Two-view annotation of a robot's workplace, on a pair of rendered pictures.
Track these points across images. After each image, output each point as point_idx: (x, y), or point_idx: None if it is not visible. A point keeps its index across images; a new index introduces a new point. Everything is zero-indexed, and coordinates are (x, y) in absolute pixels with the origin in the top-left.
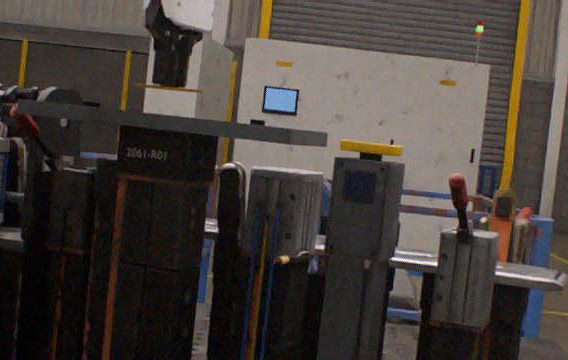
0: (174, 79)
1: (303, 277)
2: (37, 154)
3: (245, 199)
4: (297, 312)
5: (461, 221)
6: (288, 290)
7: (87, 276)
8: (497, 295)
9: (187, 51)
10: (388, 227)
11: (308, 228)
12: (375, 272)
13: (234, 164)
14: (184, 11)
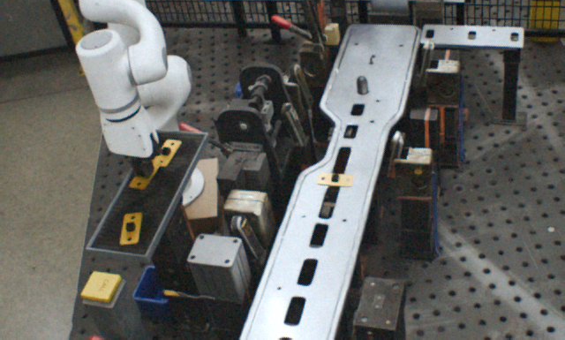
0: (134, 174)
1: (233, 307)
2: (223, 140)
3: (245, 241)
4: (233, 320)
5: None
6: (208, 306)
7: None
8: None
9: (141, 162)
10: (100, 326)
11: (216, 287)
12: (105, 337)
13: (233, 220)
14: (115, 147)
